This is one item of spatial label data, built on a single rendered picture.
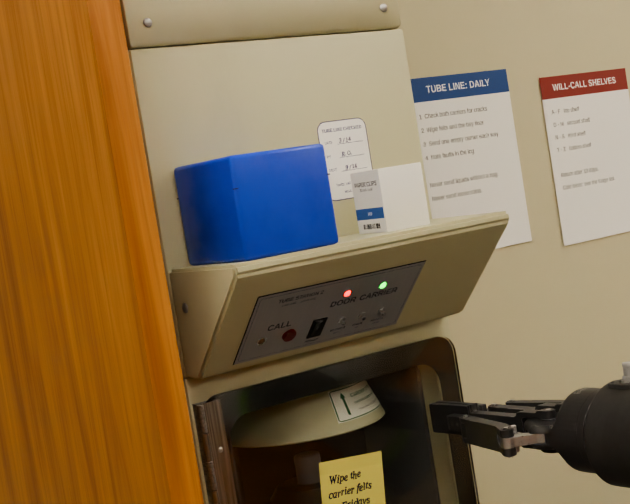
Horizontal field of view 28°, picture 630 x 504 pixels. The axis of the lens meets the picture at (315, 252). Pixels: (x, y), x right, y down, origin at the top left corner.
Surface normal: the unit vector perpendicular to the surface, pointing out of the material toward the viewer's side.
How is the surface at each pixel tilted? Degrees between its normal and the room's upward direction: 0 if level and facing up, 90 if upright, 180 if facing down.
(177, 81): 90
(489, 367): 90
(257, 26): 90
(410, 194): 90
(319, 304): 135
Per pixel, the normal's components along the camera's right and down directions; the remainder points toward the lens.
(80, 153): -0.80, 0.16
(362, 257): 0.52, 0.66
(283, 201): 0.57, -0.05
